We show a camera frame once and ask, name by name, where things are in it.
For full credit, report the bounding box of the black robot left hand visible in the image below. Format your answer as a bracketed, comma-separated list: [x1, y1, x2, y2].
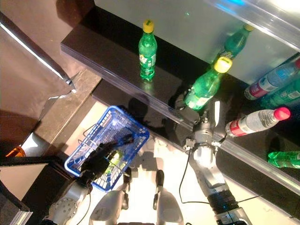
[79, 140, 121, 186]

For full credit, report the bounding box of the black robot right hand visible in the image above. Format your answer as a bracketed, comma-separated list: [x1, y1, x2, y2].
[174, 93, 222, 134]

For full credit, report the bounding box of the green Sprite bottle yellow cap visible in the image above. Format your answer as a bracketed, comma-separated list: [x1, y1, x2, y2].
[138, 19, 158, 83]
[184, 56, 233, 111]
[217, 23, 256, 62]
[105, 150, 127, 175]
[260, 77, 300, 108]
[268, 150, 300, 169]

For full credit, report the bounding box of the blue plastic shopping basket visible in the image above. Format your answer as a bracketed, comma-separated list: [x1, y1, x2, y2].
[64, 105, 150, 193]

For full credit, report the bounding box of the black robot left foot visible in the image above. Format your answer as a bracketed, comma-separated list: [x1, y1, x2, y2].
[123, 167, 132, 185]

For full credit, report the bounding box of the black robot foot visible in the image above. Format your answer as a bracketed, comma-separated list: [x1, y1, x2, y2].
[156, 169, 165, 187]
[123, 167, 132, 185]

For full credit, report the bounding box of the grey robot left leg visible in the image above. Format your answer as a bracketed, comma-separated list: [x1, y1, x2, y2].
[89, 182, 130, 225]

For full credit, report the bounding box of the grey robot leg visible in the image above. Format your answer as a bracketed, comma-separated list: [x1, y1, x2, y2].
[89, 182, 130, 225]
[153, 186, 185, 225]

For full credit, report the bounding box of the water bottle red cap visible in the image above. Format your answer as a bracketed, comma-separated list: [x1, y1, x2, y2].
[244, 57, 300, 101]
[225, 106, 292, 138]

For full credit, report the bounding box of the black shelf board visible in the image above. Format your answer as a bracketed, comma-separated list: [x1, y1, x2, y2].
[60, 6, 244, 125]
[187, 77, 300, 186]

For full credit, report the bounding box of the black side display stand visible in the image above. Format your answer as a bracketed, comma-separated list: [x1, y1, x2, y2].
[0, 131, 78, 225]

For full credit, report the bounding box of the black robot right foot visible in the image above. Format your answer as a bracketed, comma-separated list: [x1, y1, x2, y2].
[156, 169, 165, 187]

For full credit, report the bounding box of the black base shelf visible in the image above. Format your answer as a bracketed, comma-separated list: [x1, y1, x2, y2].
[91, 79, 300, 221]

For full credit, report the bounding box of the small orange item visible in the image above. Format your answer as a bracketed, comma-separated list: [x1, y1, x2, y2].
[5, 145, 26, 157]

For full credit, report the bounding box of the grey robot right leg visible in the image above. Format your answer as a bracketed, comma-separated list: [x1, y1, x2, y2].
[153, 186, 185, 225]

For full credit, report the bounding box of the pale shelf back panel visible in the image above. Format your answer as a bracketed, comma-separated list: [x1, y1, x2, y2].
[93, 0, 300, 85]

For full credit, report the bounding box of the brown cover sheet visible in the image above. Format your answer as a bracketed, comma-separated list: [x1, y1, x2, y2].
[0, 0, 94, 155]

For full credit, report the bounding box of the silver tape strip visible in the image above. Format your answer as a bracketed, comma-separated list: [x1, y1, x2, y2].
[0, 22, 78, 94]

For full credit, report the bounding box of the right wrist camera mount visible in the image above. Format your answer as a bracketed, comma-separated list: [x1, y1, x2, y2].
[183, 137, 222, 153]

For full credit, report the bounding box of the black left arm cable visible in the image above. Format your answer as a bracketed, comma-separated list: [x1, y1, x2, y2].
[81, 191, 92, 225]

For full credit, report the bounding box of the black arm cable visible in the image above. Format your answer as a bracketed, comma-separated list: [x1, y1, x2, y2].
[81, 191, 92, 225]
[179, 153, 210, 205]

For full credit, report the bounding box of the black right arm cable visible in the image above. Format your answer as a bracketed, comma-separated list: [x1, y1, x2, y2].
[179, 153, 210, 205]

